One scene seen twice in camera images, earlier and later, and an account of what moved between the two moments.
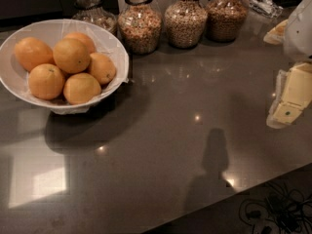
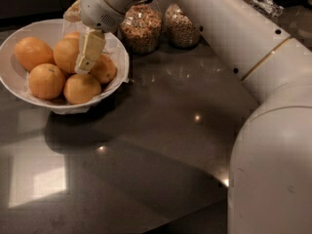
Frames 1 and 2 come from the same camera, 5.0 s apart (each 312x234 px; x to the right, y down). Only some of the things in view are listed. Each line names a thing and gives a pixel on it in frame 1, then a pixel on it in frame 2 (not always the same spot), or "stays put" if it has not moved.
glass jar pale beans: [185, 19] stays put
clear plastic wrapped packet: [262, 5] stays put
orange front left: [46, 81] stays put
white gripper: [298, 33] → [97, 11]
